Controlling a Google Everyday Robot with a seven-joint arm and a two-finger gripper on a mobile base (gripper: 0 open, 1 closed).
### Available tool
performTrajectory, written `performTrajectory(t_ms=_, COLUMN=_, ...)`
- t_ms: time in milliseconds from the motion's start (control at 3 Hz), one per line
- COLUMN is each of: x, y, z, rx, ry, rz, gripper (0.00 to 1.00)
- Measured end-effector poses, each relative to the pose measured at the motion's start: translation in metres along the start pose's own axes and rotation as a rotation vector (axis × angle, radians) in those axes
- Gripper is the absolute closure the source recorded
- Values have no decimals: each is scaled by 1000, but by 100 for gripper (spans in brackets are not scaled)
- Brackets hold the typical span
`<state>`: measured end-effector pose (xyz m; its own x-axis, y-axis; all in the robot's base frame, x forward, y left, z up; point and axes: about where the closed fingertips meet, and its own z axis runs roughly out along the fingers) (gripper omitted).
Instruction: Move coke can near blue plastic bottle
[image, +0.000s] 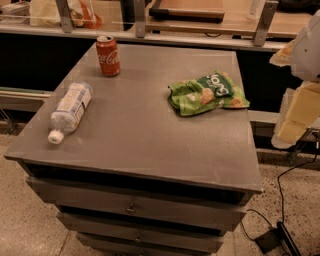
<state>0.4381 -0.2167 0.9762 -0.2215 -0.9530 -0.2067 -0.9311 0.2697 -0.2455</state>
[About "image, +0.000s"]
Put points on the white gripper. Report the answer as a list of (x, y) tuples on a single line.
[(308, 55)]

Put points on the red coke can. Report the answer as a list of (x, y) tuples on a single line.
[(108, 55)]

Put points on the clear plastic water bottle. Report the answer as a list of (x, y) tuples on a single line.
[(69, 111)]

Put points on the green chip bag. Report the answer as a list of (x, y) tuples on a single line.
[(214, 91)]

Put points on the wooden board on counter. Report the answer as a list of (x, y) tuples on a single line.
[(193, 10)]

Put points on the black floor power box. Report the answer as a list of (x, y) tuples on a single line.
[(278, 236)]

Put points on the grey drawer cabinet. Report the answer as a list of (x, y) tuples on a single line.
[(136, 177)]

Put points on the orange and white bag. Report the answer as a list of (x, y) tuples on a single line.
[(83, 16)]

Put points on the grey metal bracket right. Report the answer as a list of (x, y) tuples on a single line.
[(266, 12)]

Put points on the grey metal bracket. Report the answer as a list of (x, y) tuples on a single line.
[(140, 19), (65, 16), (266, 12)]

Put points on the grey metal bracket middle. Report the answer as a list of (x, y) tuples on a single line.
[(140, 19)]

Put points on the grey metal bracket left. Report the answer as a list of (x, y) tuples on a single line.
[(65, 16)]

